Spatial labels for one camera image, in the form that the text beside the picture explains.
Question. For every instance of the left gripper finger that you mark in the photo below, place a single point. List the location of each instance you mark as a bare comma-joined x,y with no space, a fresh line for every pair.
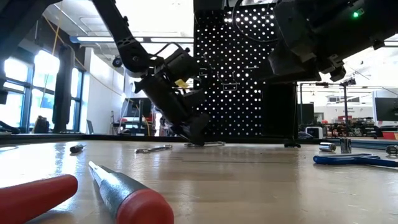
184,132
199,130

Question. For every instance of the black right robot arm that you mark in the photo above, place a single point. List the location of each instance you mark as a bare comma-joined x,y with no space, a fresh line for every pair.
326,21

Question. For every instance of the yellow tag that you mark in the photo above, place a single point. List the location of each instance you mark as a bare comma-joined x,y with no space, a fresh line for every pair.
182,84

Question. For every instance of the dark workstation monitor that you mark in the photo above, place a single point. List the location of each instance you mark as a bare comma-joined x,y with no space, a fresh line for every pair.
138,107

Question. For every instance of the black perforated pegboard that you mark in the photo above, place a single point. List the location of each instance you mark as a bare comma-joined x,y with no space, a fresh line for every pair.
233,136

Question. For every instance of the short double-prong metal hook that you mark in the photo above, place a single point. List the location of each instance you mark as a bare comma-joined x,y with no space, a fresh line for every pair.
251,67

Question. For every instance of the long double-prong metal hook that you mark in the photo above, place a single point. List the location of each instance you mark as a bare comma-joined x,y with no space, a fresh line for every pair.
207,73
230,83

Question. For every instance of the black pegboard stand box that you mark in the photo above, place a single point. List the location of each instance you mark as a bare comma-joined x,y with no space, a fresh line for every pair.
278,112

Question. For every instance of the black pole stand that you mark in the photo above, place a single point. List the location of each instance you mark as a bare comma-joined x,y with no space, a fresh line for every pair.
345,102

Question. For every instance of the small white device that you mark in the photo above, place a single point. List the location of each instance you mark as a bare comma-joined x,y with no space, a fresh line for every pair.
314,132

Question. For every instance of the black pegboard foot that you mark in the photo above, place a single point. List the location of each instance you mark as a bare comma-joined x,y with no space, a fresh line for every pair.
292,145

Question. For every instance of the dark office chair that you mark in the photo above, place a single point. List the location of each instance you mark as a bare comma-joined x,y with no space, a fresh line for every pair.
90,127

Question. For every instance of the chrome socket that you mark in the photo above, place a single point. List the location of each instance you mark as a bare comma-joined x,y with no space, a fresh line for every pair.
327,147
345,145
391,150

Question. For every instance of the ceiling light strip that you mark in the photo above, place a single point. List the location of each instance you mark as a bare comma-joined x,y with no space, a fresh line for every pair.
93,39

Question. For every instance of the black computer monitor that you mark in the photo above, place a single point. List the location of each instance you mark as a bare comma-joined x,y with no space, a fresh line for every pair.
387,109

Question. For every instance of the black room column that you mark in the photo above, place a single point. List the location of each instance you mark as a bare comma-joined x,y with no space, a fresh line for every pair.
63,93

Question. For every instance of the red bin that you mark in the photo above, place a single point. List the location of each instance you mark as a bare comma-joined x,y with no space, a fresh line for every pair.
390,135

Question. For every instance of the black bag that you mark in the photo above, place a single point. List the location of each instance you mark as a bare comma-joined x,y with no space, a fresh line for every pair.
41,126

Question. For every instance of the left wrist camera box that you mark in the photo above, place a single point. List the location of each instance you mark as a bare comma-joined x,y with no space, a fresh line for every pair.
182,63

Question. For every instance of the black aluminium table frame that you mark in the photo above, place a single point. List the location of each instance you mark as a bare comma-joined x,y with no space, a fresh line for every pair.
93,138

